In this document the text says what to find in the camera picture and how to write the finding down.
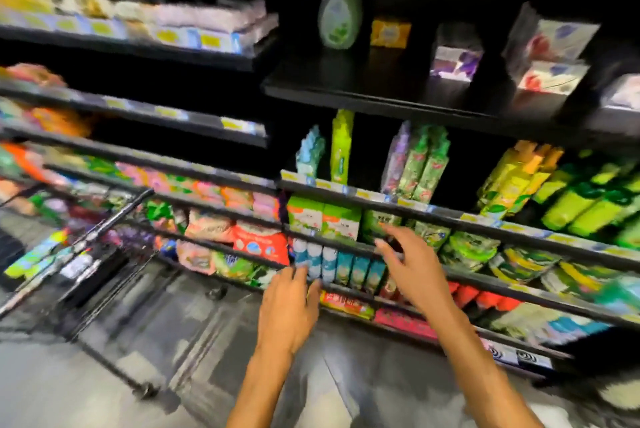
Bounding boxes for person's left forearm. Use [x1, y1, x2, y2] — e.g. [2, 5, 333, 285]
[225, 343, 306, 428]

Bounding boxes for row of purple soap boxes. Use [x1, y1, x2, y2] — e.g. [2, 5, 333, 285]
[430, 22, 485, 84]

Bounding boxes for red snack packet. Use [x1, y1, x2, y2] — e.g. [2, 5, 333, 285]
[232, 223, 292, 266]

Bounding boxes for yellow soap box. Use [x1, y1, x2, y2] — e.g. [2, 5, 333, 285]
[369, 17, 413, 50]

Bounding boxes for black store shelf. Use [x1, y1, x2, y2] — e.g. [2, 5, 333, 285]
[262, 0, 640, 384]
[0, 0, 291, 274]

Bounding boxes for black wire shopping cart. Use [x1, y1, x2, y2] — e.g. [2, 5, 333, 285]
[0, 182, 233, 402]

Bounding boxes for person's right hand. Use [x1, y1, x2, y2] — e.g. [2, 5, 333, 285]
[375, 223, 461, 322]

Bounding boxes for person's left hand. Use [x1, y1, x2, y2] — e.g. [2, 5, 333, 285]
[257, 265, 323, 357]

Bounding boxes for row of white red soap boxes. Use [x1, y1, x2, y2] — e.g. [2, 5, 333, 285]
[503, 2, 601, 96]

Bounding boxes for green white box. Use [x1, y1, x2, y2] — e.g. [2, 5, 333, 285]
[287, 194, 325, 237]
[322, 202, 363, 244]

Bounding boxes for green lidded wipe tub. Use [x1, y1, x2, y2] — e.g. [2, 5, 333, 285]
[447, 231, 501, 270]
[412, 219, 451, 250]

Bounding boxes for pale green pump soap bottle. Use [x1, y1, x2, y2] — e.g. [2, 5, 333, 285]
[318, 0, 364, 52]

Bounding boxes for row of white pink soap boxes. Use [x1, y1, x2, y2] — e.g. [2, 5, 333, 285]
[600, 72, 640, 114]

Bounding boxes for person's right forearm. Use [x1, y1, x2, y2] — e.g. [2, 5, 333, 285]
[432, 305, 546, 428]

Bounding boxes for long pink packet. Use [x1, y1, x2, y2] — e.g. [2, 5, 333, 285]
[372, 305, 443, 341]

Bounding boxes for pile of white wipe packets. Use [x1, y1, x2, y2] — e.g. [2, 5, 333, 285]
[55, 0, 271, 36]

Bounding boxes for strip of shelf price tags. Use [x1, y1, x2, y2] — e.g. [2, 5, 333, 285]
[0, 7, 281, 56]

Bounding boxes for yellow red packets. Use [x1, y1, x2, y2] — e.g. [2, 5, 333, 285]
[320, 289, 376, 322]

